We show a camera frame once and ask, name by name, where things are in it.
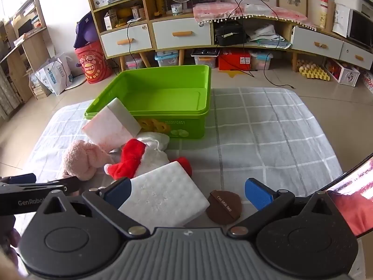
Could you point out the pink fringed cloth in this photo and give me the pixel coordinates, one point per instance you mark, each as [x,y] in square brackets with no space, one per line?
[218,10]

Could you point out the person's red clothing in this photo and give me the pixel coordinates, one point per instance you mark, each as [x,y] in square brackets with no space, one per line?
[355,204]

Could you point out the white cabinet drawer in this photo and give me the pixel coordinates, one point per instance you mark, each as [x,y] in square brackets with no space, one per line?
[316,43]
[357,55]
[180,33]
[125,40]

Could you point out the red printed storage bucket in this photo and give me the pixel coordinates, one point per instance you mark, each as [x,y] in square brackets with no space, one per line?
[93,64]

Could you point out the microwave oven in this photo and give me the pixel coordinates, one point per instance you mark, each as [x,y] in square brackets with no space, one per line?
[361,29]

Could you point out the clear box with blue lid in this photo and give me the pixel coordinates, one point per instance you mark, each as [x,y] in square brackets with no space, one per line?
[166,59]

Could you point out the person's left hand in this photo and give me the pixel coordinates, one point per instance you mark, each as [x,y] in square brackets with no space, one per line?
[11,239]

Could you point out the grey checkered blanket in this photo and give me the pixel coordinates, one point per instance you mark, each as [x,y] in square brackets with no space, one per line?
[262,140]

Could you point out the black case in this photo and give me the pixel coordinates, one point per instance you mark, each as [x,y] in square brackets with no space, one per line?
[230,33]

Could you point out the wooden bookshelf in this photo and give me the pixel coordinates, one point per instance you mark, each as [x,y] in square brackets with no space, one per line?
[26,49]

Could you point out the glass cup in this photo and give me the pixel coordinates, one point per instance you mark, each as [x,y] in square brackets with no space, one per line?
[177,9]

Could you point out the wooden cabinet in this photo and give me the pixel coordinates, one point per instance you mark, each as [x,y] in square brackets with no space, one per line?
[144,3]

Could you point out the clear storage box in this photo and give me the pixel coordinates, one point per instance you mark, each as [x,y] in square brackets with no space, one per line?
[260,61]

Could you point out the white cloth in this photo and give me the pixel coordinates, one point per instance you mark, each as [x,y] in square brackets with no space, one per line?
[157,140]

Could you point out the red white santa plush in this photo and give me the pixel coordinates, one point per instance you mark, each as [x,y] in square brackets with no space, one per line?
[132,151]

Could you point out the folded clothes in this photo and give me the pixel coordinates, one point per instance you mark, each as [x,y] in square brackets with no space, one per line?
[265,35]

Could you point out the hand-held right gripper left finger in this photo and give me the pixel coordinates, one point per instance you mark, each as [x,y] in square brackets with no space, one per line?
[118,194]

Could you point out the red white tube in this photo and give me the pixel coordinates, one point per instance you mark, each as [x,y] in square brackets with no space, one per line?
[323,5]

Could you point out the clear box with black lid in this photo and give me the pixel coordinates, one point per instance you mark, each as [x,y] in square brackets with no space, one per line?
[205,58]

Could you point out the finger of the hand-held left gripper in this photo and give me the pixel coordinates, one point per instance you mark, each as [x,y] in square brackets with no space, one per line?
[70,182]
[20,178]

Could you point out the yellow egg tray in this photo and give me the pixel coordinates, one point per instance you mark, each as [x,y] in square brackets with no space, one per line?
[313,71]

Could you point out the green plastic box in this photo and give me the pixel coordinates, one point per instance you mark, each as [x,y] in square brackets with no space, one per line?
[163,99]

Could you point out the brown powder puff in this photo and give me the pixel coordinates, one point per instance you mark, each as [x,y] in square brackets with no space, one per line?
[224,213]

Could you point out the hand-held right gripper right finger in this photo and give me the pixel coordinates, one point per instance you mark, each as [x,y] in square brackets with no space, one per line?
[258,194]

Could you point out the white shopping bag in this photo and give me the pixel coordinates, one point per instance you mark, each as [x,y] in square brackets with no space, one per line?
[55,75]

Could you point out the white sponge block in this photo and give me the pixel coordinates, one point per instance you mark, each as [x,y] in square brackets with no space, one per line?
[163,195]
[110,128]

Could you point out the pink plush toy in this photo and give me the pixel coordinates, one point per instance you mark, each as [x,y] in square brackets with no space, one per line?
[78,157]

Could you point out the white printed box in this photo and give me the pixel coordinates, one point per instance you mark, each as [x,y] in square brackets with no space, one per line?
[345,74]

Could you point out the red box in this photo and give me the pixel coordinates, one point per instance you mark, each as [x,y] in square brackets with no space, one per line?
[233,61]

